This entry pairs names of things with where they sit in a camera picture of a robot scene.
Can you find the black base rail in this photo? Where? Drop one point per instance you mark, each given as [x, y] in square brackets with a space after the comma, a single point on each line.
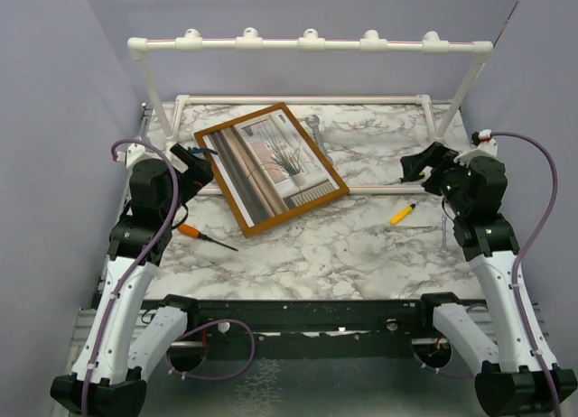
[306, 329]

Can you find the blue handled pliers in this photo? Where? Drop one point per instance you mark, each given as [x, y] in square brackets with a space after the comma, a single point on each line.
[197, 150]

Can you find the aluminium extrusion rail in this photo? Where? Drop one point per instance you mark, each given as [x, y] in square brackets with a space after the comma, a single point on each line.
[81, 342]

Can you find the white PVC pipe rack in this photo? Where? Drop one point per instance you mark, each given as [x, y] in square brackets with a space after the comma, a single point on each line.
[371, 42]

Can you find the yellow black screwdriver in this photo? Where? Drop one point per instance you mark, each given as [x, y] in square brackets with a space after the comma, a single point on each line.
[400, 216]

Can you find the brown wooden picture frame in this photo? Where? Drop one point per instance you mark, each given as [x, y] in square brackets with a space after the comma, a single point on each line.
[269, 169]

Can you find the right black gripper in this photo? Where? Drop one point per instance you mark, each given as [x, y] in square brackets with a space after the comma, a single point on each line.
[414, 164]

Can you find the silver open-end wrench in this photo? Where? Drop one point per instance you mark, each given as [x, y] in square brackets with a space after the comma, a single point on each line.
[313, 122]

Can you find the small silver wrench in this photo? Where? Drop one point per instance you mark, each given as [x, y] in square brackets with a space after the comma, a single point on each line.
[444, 232]

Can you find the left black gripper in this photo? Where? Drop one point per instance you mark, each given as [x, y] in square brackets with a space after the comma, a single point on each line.
[198, 174]

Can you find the orange handled screwdriver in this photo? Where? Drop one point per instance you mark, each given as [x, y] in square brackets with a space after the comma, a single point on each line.
[195, 233]

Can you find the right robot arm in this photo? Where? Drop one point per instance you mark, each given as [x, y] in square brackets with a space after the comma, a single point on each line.
[515, 373]

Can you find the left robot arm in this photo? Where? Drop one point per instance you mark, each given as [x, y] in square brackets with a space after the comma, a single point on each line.
[110, 376]

